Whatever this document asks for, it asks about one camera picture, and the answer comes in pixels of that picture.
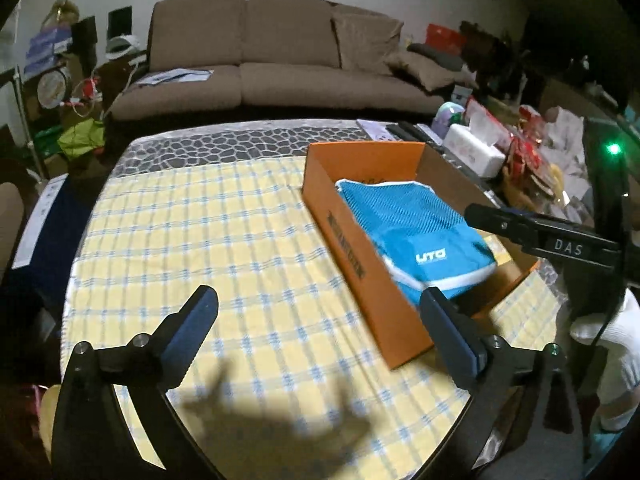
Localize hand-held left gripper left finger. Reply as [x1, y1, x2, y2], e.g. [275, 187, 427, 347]
[50, 284, 220, 468]

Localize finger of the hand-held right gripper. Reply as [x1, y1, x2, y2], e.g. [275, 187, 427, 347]
[464, 202, 541, 257]

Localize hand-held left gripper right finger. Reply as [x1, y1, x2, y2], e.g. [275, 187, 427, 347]
[419, 286, 596, 480]

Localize blue mesh bag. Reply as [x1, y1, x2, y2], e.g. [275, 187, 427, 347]
[334, 177, 498, 306]

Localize orange cardboard box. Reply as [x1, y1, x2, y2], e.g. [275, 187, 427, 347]
[300, 141, 541, 371]

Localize person's right hand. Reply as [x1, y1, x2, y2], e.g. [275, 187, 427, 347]
[570, 287, 640, 433]

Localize small yellow-labelled cardboard box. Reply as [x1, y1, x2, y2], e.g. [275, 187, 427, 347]
[479, 230, 526, 271]

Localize pile of red snack packets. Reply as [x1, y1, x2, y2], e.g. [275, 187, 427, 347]
[502, 105, 566, 196]

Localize white tissue pack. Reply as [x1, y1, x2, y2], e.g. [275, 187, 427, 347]
[444, 124, 506, 177]

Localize yellow checked tablecloth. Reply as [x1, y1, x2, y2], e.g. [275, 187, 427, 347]
[60, 152, 566, 466]

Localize purple round container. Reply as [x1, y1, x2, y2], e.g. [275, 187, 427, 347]
[432, 101, 466, 141]

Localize white plastic bag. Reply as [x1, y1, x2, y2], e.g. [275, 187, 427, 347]
[542, 107, 588, 196]

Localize purple patterned paper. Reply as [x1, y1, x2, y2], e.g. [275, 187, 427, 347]
[357, 120, 401, 141]

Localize tan throw pillow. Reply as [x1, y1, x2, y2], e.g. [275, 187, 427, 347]
[385, 50, 476, 92]

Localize navy box with white label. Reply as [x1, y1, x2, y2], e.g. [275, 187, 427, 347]
[10, 172, 96, 271]

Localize dark cloth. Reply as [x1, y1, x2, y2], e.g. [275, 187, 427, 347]
[407, 42, 466, 71]

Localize red box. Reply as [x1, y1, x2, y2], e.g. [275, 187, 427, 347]
[425, 22, 468, 53]

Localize brown armchair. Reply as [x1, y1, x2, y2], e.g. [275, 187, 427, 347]
[0, 180, 26, 261]

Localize green bag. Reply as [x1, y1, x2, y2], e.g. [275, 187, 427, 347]
[57, 117, 107, 158]

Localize brown sofa cushion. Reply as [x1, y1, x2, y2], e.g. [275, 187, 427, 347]
[331, 10, 405, 76]

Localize papers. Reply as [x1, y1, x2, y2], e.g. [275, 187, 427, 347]
[137, 67, 215, 86]

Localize brown sofa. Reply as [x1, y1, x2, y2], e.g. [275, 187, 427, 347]
[109, 0, 451, 122]

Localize white clothes stand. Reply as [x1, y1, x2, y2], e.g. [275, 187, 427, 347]
[12, 65, 46, 181]

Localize round printed fan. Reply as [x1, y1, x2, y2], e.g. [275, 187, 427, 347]
[37, 67, 71, 111]

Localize white visor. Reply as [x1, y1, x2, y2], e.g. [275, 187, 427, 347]
[105, 35, 141, 58]

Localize black box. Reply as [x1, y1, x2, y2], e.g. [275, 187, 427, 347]
[70, 16, 98, 56]

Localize stack of blue boxes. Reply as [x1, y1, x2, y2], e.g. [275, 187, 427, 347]
[25, 27, 76, 73]

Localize black framed panel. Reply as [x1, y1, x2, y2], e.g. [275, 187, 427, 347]
[107, 6, 133, 38]

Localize gold basket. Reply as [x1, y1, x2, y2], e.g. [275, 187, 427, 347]
[47, 0, 81, 26]

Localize red and white cord bundle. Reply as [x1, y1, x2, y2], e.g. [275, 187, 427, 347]
[72, 77, 103, 108]

